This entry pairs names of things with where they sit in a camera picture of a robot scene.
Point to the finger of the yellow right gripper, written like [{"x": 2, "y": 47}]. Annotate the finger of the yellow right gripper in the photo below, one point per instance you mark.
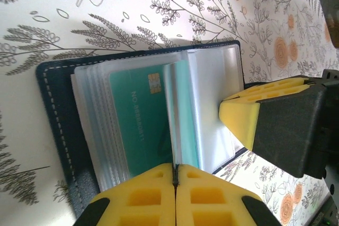
[
  {"x": 238, "y": 120},
  {"x": 254, "y": 88}
]

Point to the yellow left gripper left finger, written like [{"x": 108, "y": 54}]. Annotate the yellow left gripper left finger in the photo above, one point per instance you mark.
[{"x": 167, "y": 197}]

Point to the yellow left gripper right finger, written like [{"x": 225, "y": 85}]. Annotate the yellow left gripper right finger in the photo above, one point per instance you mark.
[{"x": 230, "y": 197}]

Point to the teal plastic card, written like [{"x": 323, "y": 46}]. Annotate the teal plastic card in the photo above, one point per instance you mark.
[{"x": 137, "y": 120}]

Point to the navy blue leather card holder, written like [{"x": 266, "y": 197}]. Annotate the navy blue leather card holder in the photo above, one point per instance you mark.
[{"x": 61, "y": 130}]

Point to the floral patterned table cover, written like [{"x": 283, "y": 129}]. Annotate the floral patterned table cover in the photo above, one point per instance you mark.
[{"x": 106, "y": 11}]

